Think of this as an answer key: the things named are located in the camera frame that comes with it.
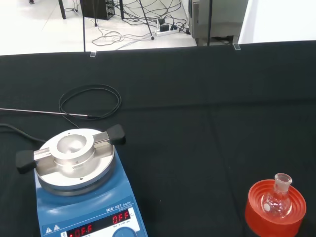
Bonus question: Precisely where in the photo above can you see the white floor cable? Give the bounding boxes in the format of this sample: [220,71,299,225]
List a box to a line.
[91,24,159,47]

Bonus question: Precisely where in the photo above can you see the blue base magnetic heater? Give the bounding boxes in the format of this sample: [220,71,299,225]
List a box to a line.
[15,124,149,237]

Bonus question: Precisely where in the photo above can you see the grey metal cabinet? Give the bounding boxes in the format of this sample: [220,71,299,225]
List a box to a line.
[188,0,249,47]

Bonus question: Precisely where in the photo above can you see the black tripod leg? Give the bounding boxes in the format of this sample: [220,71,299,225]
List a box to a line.
[139,0,156,41]

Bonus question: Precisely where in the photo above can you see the thin black probe cable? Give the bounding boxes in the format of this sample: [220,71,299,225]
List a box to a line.
[58,84,122,129]

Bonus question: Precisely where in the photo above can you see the orange flask support ring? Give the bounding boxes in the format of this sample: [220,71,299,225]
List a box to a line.
[244,179,307,237]

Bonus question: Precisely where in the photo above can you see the black tripod pole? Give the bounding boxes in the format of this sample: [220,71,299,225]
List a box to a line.
[206,0,213,47]
[82,0,87,53]

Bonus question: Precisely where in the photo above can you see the white power strip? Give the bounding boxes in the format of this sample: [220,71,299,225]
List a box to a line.
[155,25,179,38]

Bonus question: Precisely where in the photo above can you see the black computer tower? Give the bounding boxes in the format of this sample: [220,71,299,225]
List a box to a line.
[80,0,117,21]

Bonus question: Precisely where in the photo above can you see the thick black power cable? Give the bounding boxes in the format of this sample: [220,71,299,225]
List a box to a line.
[0,123,47,144]

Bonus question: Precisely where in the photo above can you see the black bench cloth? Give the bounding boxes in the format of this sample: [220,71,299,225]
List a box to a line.
[0,40,316,237]

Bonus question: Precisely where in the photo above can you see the thin steel temperature probe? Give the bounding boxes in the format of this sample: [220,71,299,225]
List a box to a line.
[0,107,90,118]

